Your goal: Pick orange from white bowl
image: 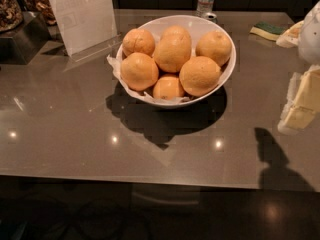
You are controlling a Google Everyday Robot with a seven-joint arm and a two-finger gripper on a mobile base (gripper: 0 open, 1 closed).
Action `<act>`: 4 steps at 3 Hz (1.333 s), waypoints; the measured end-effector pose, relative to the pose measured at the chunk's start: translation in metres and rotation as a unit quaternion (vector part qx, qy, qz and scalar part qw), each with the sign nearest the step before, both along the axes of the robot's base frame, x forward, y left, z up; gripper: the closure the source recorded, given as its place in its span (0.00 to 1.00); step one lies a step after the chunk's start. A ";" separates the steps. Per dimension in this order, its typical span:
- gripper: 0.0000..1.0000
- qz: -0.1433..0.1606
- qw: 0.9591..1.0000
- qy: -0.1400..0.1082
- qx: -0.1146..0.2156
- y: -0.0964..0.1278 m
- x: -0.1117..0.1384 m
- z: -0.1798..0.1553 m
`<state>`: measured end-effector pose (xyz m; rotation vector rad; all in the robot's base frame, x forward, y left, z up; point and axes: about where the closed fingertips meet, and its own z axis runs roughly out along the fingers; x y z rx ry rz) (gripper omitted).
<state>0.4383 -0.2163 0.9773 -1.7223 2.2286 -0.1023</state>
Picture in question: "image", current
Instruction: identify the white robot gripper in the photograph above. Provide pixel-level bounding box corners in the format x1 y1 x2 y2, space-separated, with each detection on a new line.
276 1 320 135

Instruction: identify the white ceramic bowl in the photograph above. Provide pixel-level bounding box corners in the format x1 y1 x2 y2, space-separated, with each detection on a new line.
115 15 237 106

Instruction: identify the yellow green sponge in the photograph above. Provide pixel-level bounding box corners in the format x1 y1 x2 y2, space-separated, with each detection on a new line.
250 21 285 41

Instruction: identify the orange back right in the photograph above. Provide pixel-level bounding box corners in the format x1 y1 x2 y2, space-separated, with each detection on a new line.
195 30 232 66

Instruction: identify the orange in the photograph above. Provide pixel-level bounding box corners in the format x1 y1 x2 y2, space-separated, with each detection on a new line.
195 30 232 66
122 29 155 56
153 74 185 100
161 25 190 39
153 35 192 73
120 52 159 91
179 56 221 97

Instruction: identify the orange front right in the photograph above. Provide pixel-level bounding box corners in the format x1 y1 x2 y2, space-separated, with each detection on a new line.
179 56 221 97

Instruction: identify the silver drink can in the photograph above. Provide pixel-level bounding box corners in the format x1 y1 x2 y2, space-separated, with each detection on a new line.
201 12 217 23

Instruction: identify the orange back centre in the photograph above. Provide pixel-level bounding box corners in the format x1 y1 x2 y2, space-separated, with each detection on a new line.
161 25 190 39

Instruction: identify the orange centre top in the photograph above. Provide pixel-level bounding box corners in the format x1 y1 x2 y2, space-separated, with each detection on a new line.
153 35 192 73

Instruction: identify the orange front bottom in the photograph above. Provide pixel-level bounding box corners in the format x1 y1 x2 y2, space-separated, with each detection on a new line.
153 74 185 100

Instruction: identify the orange front left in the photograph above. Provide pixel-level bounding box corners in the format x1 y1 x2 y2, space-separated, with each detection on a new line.
120 52 159 91

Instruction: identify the orange back left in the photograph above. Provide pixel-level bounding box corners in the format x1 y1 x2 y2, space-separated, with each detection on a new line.
122 29 155 56

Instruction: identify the clear acrylic sign holder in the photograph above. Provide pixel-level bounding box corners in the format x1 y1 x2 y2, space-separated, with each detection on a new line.
49 0 118 61

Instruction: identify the dark snack jar background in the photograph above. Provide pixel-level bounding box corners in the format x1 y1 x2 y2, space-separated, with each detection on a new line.
22 0 57 26

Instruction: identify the dark metal stand block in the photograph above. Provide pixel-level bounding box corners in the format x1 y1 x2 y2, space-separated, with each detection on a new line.
0 12 51 65

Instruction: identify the glass jar of nuts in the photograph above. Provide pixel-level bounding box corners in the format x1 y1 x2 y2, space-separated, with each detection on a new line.
0 0 24 32

